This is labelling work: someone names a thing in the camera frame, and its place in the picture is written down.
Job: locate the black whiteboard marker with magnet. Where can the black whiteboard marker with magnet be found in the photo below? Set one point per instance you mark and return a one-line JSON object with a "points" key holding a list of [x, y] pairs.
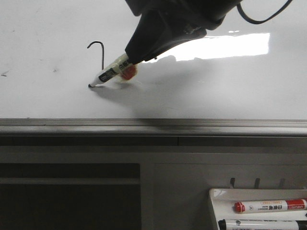
{"points": [[120, 67]]}

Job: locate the white whiteboard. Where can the white whiteboard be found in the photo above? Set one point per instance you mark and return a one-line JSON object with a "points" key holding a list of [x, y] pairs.
{"points": [[50, 50]]}

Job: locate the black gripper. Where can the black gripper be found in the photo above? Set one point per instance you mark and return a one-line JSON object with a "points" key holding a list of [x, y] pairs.
{"points": [[165, 24]]}

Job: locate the red capped whiteboard marker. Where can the red capped whiteboard marker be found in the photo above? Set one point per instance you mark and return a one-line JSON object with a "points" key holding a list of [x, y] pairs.
{"points": [[243, 207]]}

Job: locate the white marker tray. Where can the white marker tray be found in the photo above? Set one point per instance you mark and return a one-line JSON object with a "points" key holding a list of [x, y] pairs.
{"points": [[221, 204]]}

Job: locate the black capped whiteboard marker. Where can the black capped whiteboard marker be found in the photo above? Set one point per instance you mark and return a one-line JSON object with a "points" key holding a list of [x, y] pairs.
{"points": [[240, 224]]}

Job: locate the aluminium whiteboard frame rail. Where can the aluminium whiteboard frame rail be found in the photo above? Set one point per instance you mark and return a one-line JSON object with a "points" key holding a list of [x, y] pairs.
{"points": [[151, 127]]}

